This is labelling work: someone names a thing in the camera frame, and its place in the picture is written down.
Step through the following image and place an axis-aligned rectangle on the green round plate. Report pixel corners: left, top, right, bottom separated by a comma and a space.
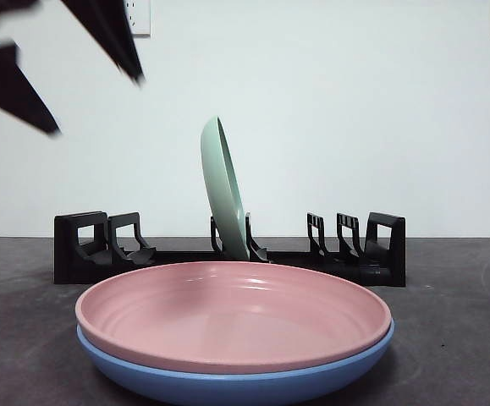
199, 115, 251, 261

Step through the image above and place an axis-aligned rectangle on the pink round plate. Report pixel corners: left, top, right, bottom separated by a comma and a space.
74, 261, 394, 376

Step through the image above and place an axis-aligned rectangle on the blue round plate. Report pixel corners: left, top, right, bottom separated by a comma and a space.
75, 316, 396, 406

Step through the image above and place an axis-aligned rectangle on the black plastic plate rack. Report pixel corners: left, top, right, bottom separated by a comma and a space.
53, 210, 408, 288

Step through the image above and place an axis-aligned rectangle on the white wall socket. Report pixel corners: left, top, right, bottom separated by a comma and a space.
124, 0, 152, 39

